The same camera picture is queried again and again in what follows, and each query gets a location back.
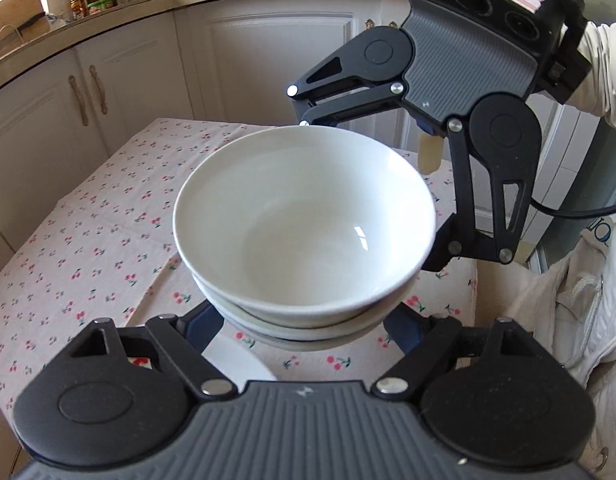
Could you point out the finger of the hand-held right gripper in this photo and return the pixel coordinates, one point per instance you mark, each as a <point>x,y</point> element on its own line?
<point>448,255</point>
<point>333,110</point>

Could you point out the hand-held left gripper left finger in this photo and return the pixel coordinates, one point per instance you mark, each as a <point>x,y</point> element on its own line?
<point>200,327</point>

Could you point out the white kitchen cabinets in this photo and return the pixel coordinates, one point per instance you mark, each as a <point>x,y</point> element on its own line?
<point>268,50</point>

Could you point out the large round white plate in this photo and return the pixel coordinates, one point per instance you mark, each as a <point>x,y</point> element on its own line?
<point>237,360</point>

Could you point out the green packets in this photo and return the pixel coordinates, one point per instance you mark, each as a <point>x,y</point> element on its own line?
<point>101,5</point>

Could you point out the clear plastic bag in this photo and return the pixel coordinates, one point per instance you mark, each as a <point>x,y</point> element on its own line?
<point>56,20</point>

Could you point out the cherry print tablecloth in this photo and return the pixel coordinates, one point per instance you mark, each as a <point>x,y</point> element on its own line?
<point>87,235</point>

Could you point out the black kitchen knife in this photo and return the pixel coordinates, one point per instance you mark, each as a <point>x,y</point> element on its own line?
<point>35,21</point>

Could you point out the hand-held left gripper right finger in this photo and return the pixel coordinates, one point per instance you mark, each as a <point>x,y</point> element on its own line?
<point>405,332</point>

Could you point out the person's right forearm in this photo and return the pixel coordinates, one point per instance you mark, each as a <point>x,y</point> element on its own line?
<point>605,75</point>

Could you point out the wooden cutting board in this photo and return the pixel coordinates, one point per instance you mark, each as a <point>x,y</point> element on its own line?
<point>17,5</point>

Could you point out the person's right hand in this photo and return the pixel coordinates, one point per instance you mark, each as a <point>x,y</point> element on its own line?
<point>430,152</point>

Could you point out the person's white jacket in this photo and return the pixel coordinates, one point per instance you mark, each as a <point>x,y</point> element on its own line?
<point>588,335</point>

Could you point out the white ceramic bowl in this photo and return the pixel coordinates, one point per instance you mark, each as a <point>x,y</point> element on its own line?
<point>308,337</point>
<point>298,220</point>
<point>215,300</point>

